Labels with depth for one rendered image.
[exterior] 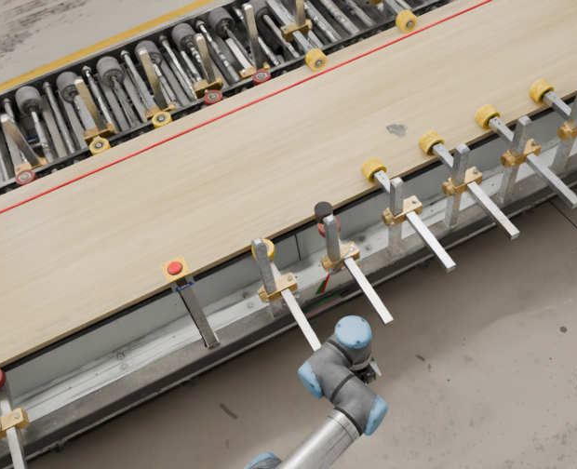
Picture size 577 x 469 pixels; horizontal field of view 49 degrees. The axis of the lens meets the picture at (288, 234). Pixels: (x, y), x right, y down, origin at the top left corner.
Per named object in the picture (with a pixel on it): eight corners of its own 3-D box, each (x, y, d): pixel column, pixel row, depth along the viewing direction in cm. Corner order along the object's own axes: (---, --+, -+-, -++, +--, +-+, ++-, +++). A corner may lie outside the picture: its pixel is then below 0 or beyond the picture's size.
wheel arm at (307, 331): (323, 351, 210) (322, 345, 207) (314, 355, 210) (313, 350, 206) (268, 255, 234) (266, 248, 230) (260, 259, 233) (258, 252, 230)
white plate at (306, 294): (363, 274, 238) (363, 261, 230) (301, 305, 234) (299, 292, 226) (362, 273, 239) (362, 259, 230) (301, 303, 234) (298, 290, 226)
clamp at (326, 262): (360, 258, 228) (359, 250, 224) (327, 274, 226) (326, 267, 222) (352, 247, 232) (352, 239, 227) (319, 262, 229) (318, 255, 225)
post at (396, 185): (400, 259, 245) (405, 181, 206) (392, 263, 245) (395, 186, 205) (395, 252, 247) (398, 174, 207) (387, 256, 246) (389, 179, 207)
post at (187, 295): (221, 344, 229) (190, 282, 192) (207, 350, 228) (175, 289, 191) (216, 334, 232) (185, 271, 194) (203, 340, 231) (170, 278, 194)
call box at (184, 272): (196, 285, 192) (190, 272, 186) (175, 295, 191) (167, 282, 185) (188, 267, 196) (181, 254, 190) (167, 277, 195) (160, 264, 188)
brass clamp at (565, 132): (595, 129, 236) (598, 120, 232) (565, 144, 234) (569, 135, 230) (583, 119, 240) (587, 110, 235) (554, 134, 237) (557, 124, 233)
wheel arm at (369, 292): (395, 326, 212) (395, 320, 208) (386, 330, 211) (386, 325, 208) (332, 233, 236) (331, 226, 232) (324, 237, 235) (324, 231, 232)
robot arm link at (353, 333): (325, 331, 161) (352, 304, 164) (328, 351, 171) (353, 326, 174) (353, 355, 156) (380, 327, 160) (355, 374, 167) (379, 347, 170)
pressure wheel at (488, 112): (496, 109, 237) (479, 124, 240) (503, 117, 244) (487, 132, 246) (487, 100, 241) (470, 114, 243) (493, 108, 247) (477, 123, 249)
